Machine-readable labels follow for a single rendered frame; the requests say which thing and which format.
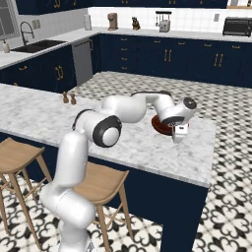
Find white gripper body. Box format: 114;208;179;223
171;123;190;144

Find red-brown bowl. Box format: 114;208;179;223
151;114;191;137

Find dark blue kitchen island base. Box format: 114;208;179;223
0;131;211;252

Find dark blue base cupboards, long run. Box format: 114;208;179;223
90;32;252;90

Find wooden bar stool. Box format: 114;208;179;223
73;160;134;252
0;137;53;251

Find silver toaster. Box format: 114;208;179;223
158;19;172;33

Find black toaster oven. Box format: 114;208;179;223
221;16;252;38

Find grey dishwasher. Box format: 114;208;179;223
71;38;95;88

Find brown coffee machine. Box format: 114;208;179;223
106;12;119;32

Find white paper towel roll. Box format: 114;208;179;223
83;13;94;32

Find dark blue base cupboards under sink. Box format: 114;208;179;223
0;44;78;95

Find black sink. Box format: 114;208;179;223
11;38;69;54

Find black tap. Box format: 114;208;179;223
20;21;35;47

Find white soap dispenser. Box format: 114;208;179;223
1;38;11;54

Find window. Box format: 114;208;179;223
0;0;21;41

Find rail with hanging tools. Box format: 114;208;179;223
155;10;173;28

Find wooden wall shelf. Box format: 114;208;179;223
225;0;252;11

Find dark blue wall cupboards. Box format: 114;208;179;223
14;0;229;16

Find grey double wall socket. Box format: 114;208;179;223
31;19;42;31

